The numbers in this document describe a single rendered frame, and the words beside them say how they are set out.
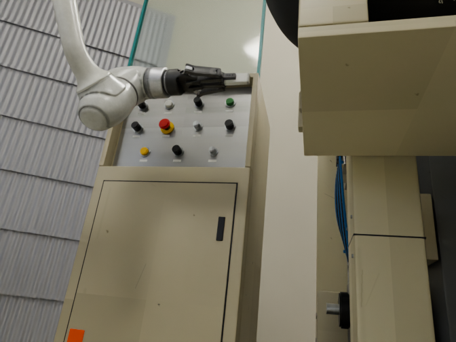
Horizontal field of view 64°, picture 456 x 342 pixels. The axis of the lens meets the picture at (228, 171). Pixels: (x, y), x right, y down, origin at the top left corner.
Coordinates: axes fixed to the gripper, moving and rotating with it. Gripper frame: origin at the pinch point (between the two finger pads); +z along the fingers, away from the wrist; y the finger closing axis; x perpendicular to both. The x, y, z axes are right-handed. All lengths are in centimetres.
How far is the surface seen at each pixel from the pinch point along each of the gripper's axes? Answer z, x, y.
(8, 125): -223, -66, 133
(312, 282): 20, 20, 287
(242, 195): -0.5, 25.6, 24.3
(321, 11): 22, 23, -44
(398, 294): 36, 54, -7
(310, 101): 20.6, 27.2, -28.8
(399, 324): 36, 59, -7
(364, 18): 27, 25, -44
